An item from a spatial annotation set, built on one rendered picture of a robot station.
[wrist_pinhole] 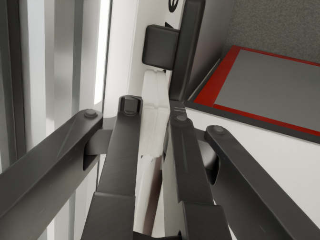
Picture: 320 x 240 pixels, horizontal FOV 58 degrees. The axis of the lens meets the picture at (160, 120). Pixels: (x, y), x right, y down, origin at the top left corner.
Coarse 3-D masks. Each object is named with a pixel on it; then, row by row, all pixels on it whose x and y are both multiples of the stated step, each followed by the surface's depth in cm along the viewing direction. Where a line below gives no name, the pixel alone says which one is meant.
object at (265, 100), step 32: (224, 64) 68; (256, 64) 75; (288, 64) 82; (224, 96) 48; (256, 96) 51; (288, 96) 54; (256, 128) 35; (288, 128) 37; (288, 160) 36; (160, 192) 44; (288, 192) 37; (160, 224) 46
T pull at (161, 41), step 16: (192, 0) 18; (192, 16) 18; (160, 32) 19; (176, 32) 19; (192, 32) 19; (144, 48) 20; (160, 48) 20; (176, 48) 20; (192, 48) 19; (160, 64) 20; (176, 64) 20; (192, 64) 20; (176, 80) 20; (176, 96) 21
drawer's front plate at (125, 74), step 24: (120, 0) 18; (144, 0) 18; (168, 0) 23; (120, 24) 18; (144, 24) 19; (120, 48) 19; (120, 72) 20; (144, 72) 22; (168, 72) 29; (144, 168) 31
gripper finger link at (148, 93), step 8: (152, 72) 20; (144, 80) 19; (152, 80) 19; (144, 88) 17; (152, 88) 17; (144, 96) 16; (152, 96) 16; (144, 104) 15; (152, 104) 15; (144, 112) 15; (152, 112) 15; (144, 120) 15; (152, 120) 15; (144, 128) 15; (152, 128) 15; (144, 136) 15; (144, 144) 16; (144, 152) 16
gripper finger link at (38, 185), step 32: (64, 128) 12; (96, 128) 13; (32, 160) 10; (64, 160) 11; (96, 160) 14; (0, 192) 8; (32, 192) 9; (64, 192) 11; (0, 224) 8; (32, 224) 9
